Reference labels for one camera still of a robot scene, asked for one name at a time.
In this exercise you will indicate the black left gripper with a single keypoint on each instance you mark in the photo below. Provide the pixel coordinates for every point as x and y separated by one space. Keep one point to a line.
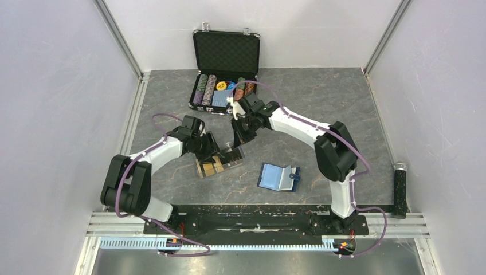
212 149

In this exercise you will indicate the blue leather card holder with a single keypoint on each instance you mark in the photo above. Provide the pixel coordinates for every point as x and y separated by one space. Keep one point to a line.
278 178

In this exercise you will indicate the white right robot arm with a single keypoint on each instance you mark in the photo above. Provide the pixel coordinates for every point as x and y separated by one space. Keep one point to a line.
335 150

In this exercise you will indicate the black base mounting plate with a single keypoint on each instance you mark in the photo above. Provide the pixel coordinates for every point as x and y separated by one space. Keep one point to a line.
262 224

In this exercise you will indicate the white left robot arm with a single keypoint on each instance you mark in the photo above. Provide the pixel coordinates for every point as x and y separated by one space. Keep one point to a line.
127 186

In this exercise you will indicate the blue playing card deck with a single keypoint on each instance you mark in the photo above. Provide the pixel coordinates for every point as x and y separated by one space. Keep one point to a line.
220 98

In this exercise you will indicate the gold VIP card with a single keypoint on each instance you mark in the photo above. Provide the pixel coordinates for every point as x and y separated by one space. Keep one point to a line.
209 169

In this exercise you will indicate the black cylindrical handle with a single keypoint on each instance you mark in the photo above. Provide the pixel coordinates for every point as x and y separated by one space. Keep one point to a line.
400 185

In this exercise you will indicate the yellow dealer button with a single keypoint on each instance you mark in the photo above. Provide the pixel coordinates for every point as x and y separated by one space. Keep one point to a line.
221 86

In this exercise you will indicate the black VIP card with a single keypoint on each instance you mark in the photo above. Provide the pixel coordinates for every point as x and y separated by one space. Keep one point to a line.
230 154

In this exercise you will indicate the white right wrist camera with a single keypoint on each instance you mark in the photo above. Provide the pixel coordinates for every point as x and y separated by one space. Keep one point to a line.
237 110

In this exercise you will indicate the black poker chip case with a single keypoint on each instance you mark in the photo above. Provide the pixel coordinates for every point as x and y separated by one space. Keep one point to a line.
222 56

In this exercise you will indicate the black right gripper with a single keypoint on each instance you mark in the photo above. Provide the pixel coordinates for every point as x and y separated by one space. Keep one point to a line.
240 137

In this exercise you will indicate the clear acrylic card box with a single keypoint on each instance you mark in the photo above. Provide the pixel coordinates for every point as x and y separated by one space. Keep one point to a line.
230 165

